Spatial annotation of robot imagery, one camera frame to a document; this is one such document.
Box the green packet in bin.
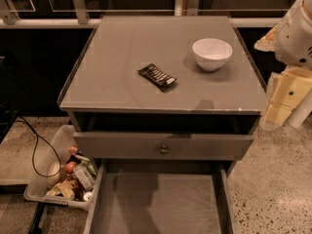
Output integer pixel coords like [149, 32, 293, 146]
[81, 160, 97, 176]

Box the yellow snack bag in bin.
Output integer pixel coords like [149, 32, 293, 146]
[47, 179, 80, 200]

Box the white post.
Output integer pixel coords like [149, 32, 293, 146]
[288, 90, 312, 129]

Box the grey open middle drawer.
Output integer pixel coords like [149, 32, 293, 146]
[83, 161, 237, 234]

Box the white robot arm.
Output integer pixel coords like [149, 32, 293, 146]
[254, 0, 312, 131]

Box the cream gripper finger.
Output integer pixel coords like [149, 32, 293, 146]
[254, 25, 278, 52]
[262, 103, 292, 126]

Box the clear plastic storage bin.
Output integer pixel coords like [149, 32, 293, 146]
[23, 125, 101, 211]

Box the black rxbar chocolate wrapper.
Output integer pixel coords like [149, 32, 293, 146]
[137, 63, 176, 92]

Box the metal railing frame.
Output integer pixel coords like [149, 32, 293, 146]
[0, 0, 295, 27]

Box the plastic bottle in bin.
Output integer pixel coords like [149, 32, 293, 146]
[73, 164, 96, 190]

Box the grey drawer cabinet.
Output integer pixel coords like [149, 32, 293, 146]
[58, 16, 265, 171]

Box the orange fruit in bin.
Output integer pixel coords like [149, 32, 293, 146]
[65, 162, 77, 174]

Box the black cable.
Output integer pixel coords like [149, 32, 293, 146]
[0, 102, 62, 178]

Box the grey top drawer with knob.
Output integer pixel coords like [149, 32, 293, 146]
[73, 132, 254, 161]

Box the white ceramic bowl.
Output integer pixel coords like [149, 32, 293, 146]
[192, 38, 233, 71]

